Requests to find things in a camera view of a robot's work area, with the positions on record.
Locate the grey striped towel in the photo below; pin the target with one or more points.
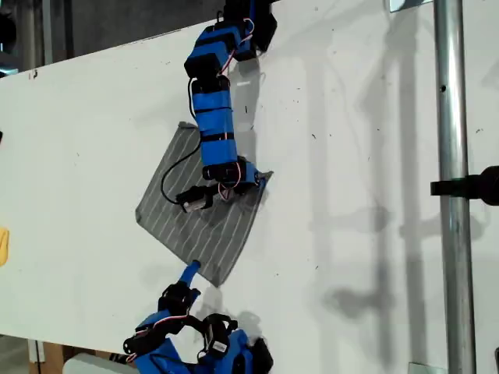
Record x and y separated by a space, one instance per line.
206 233

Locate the white box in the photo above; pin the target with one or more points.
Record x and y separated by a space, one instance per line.
89 365

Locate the brown wooden board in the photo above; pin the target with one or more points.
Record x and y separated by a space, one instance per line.
50 356

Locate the yellow object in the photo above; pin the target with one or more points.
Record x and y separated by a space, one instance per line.
3 247

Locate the black clamp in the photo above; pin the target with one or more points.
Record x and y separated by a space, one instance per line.
475 186

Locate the black camera box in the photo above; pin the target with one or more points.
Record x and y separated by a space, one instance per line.
195 199
216 337

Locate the steel post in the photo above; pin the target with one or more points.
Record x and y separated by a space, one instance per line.
452 117

